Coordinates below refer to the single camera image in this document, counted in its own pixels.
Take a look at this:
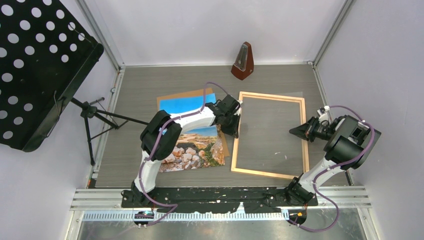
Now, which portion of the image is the black perforated music stand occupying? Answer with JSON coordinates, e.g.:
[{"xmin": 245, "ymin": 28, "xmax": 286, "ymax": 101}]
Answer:
[{"xmin": 0, "ymin": 0, "xmax": 104, "ymax": 152}]

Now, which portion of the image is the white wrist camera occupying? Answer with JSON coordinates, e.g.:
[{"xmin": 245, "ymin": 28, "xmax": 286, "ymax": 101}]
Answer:
[
  {"xmin": 227, "ymin": 95, "xmax": 242, "ymax": 109},
  {"xmin": 317, "ymin": 105, "xmax": 332, "ymax": 123}
]

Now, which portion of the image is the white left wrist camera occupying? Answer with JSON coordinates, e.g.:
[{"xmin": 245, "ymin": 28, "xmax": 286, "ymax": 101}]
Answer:
[{"xmin": 227, "ymin": 95, "xmax": 242, "ymax": 109}]

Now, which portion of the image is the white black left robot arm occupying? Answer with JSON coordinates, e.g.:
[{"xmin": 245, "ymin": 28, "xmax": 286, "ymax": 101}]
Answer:
[{"xmin": 121, "ymin": 94, "xmax": 242, "ymax": 208}]

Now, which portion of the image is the aluminium rail front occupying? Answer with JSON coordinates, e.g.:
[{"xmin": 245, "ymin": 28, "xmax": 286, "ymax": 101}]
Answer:
[{"xmin": 70, "ymin": 186, "xmax": 372, "ymax": 222}]

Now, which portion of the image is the brown cardboard backing board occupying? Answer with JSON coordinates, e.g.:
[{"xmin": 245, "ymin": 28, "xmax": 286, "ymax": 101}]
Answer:
[{"xmin": 156, "ymin": 87, "xmax": 230, "ymax": 157}]

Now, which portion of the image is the clear acrylic sheet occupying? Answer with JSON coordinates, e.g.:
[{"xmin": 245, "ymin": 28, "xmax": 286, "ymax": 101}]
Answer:
[{"xmin": 236, "ymin": 98, "xmax": 303, "ymax": 176}]

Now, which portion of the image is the black tripod stand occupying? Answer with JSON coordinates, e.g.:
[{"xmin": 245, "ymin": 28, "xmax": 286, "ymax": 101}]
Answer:
[{"xmin": 70, "ymin": 97, "xmax": 149, "ymax": 167}]

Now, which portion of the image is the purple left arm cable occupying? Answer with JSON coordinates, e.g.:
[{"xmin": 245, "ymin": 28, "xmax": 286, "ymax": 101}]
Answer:
[{"xmin": 137, "ymin": 82, "xmax": 233, "ymax": 227}]

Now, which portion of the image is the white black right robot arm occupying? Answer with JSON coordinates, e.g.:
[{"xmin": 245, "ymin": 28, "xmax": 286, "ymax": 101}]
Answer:
[{"xmin": 283, "ymin": 115, "xmax": 382, "ymax": 206}]

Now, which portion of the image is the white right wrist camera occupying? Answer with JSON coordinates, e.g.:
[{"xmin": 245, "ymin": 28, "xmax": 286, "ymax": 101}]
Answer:
[{"xmin": 317, "ymin": 105, "xmax": 332, "ymax": 123}]

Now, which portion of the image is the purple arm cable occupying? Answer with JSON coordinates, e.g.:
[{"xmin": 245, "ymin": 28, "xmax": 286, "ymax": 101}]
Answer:
[
  {"xmin": 287, "ymin": 105, "xmax": 377, "ymax": 233},
  {"xmin": 137, "ymin": 82, "xmax": 233, "ymax": 227}
]

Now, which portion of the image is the brown wooden metronome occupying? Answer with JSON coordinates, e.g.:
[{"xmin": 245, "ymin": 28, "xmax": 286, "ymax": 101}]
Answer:
[{"xmin": 230, "ymin": 41, "xmax": 254, "ymax": 81}]

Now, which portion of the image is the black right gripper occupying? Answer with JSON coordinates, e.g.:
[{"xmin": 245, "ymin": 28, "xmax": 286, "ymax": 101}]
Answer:
[{"xmin": 289, "ymin": 116, "xmax": 334, "ymax": 143}]

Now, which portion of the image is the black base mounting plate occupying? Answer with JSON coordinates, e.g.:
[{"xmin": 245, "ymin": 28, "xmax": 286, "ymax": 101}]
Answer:
[{"xmin": 121, "ymin": 187, "xmax": 306, "ymax": 214}]

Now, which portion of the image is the landscape photo print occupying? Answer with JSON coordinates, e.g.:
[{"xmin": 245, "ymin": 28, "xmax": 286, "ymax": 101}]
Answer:
[{"xmin": 159, "ymin": 96, "xmax": 225, "ymax": 173}]

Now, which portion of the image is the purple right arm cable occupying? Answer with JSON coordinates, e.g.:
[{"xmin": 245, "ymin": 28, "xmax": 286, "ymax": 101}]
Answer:
[{"xmin": 287, "ymin": 105, "xmax": 377, "ymax": 233}]

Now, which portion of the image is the light wooden picture frame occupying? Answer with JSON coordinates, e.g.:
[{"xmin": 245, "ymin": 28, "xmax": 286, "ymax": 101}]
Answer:
[{"xmin": 230, "ymin": 91, "xmax": 310, "ymax": 180}]

